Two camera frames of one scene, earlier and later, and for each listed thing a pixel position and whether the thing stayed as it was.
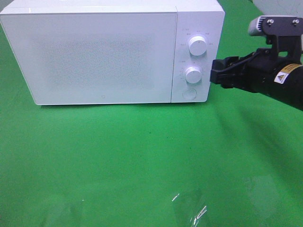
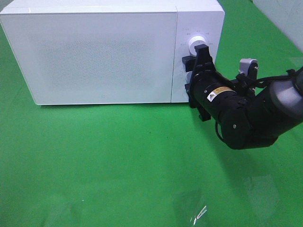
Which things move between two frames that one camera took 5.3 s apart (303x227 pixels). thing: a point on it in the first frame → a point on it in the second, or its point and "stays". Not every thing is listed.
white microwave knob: x=197 y=45 stays
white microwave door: x=85 y=58 stays
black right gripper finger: x=222 y=64 → x=190 y=62
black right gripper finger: x=226 y=77 → x=204 y=58
